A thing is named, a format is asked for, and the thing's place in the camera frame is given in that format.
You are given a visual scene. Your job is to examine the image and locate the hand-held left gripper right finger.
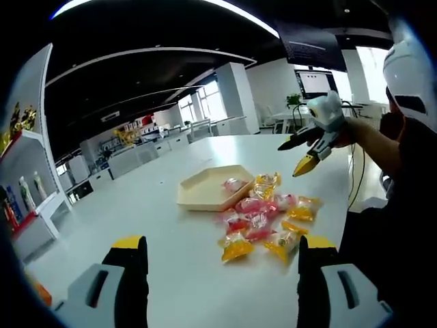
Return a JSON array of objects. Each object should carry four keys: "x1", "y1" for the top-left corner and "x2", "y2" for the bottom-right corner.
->
[{"x1": 296, "y1": 234, "x2": 394, "y2": 328}]

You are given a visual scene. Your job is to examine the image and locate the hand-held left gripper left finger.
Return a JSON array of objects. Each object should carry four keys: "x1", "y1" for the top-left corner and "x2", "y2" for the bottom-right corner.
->
[{"x1": 53, "y1": 234, "x2": 150, "y2": 328}]

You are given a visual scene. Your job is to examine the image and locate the pile of marshmallows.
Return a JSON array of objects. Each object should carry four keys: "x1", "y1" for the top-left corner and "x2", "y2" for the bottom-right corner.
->
[{"x1": 213, "y1": 172, "x2": 324, "y2": 264}]

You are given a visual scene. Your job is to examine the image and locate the pink marshmallow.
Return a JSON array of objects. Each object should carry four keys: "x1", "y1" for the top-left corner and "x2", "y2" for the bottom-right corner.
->
[{"x1": 221, "y1": 177, "x2": 247, "y2": 193}]

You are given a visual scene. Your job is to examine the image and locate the cream hexagonal bowl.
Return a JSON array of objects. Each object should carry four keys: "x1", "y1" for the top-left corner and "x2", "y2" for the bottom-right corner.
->
[{"x1": 176, "y1": 164, "x2": 256, "y2": 212}]

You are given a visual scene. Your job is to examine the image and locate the person's right hand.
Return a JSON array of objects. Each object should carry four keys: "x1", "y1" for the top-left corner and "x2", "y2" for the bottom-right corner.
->
[{"x1": 336, "y1": 118, "x2": 361, "y2": 150}]

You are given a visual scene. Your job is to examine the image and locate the white office table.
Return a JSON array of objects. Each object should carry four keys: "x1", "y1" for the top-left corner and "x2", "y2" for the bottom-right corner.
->
[{"x1": 269, "y1": 109, "x2": 315, "y2": 134}]

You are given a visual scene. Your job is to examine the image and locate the laptop on stand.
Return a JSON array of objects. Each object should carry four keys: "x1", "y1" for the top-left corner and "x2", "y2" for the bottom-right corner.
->
[{"x1": 294, "y1": 68, "x2": 337, "y2": 102}]

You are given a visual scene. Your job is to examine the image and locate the green potted plant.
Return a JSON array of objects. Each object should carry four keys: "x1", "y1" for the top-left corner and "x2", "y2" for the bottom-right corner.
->
[{"x1": 285, "y1": 92, "x2": 303, "y2": 110}]

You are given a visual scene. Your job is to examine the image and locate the white office chairs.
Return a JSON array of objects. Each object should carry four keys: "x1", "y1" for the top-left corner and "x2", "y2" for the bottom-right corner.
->
[{"x1": 257, "y1": 104, "x2": 284, "y2": 134}]

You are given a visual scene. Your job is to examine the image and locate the large dark hanging screen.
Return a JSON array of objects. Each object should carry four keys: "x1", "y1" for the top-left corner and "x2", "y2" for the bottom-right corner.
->
[{"x1": 279, "y1": 25, "x2": 349, "y2": 72}]

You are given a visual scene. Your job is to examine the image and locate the white office chair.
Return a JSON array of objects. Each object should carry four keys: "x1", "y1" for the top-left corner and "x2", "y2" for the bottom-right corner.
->
[{"x1": 381, "y1": 172, "x2": 393, "y2": 197}]

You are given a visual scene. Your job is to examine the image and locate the row of white desks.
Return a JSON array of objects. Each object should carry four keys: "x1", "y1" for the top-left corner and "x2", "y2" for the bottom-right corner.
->
[{"x1": 189, "y1": 115, "x2": 249, "y2": 141}]

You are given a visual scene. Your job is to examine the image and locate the white worn device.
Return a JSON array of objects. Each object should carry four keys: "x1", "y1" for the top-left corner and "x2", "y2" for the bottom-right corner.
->
[{"x1": 382, "y1": 40, "x2": 437, "y2": 133}]

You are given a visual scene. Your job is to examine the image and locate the orange juice bottle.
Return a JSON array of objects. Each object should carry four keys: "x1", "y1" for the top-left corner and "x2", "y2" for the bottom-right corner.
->
[{"x1": 23, "y1": 266, "x2": 53, "y2": 308}]

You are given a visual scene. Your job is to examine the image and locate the person in black shirt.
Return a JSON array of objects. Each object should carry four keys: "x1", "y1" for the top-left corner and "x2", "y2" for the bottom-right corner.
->
[{"x1": 336, "y1": 114, "x2": 437, "y2": 310}]

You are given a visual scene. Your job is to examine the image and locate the white mini fridge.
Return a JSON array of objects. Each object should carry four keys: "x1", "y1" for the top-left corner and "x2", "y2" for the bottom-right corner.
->
[{"x1": 70, "y1": 155, "x2": 90, "y2": 185}]

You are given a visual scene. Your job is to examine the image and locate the curved ceiling light strip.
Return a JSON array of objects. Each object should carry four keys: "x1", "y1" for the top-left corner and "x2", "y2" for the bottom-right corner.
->
[{"x1": 50, "y1": 0, "x2": 280, "y2": 39}]

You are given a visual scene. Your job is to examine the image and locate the white green drink bottle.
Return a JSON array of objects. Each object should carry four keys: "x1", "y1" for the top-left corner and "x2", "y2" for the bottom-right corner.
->
[
  {"x1": 18, "y1": 176, "x2": 34, "y2": 213},
  {"x1": 33, "y1": 170, "x2": 48, "y2": 202}
]

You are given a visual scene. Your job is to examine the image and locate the red snack packages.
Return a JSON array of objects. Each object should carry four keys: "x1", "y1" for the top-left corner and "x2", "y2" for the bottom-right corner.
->
[{"x1": 2, "y1": 201, "x2": 20, "y2": 235}]

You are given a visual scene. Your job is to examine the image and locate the white drawer cabinets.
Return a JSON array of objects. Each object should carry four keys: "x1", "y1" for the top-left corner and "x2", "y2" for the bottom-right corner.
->
[{"x1": 153, "y1": 135, "x2": 191, "y2": 154}]

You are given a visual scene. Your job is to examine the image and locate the blue drink bottle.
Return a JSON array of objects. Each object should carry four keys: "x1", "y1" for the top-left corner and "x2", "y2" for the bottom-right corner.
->
[{"x1": 5, "y1": 184, "x2": 22, "y2": 223}]

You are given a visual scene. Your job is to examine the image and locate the row of white red boxes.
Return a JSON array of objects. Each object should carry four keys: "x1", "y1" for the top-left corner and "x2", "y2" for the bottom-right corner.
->
[{"x1": 124, "y1": 115, "x2": 161, "y2": 137}]

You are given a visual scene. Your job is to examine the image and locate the black yellow snack bag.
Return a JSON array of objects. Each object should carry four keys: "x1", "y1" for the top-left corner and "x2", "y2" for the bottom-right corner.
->
[
  {"x1": 10, "y1": 101, "x2": 23, "y2": 133},
  {"x1": 22, "y1": 105, "x2": 38, "y2": 131}
]

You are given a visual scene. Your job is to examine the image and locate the white display shelf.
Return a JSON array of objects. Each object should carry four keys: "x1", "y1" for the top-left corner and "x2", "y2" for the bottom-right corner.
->
[{"x1": 0, "y1": 42, "x2": 74, "y2": 254}]

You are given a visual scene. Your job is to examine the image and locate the black cable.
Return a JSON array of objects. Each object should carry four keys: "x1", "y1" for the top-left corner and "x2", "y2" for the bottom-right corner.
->
[{"x1": 347, "y1": 143, "x2": 366, "y2": 211}]

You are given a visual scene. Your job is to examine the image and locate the yellow frame structure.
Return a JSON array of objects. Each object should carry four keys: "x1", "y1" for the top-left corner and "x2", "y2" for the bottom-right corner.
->
[{"x1": 114, "y1": 128, "x2": 137, "y2": 146}]

